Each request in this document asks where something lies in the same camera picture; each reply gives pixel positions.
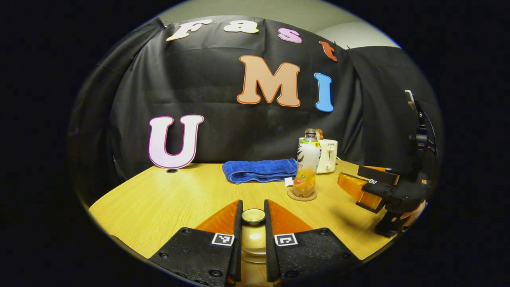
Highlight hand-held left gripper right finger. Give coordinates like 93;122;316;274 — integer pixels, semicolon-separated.
263;199;361;287

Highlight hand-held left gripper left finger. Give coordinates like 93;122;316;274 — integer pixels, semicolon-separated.
148;199;243;287

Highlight round cork coaster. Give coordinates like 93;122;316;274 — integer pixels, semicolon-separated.
287;187;318;202

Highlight water bottle with white label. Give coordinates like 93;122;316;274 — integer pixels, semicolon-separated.
292;128;322;198

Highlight cream toaster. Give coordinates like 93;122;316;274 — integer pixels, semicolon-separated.
299;138;338;174

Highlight black tripod stand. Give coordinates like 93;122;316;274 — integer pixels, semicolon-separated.
410;102;438;178

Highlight blue towel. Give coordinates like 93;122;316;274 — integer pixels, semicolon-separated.
222;158;298;188

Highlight black backdrop cloth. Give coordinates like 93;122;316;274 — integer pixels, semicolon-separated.
68;14;439;200

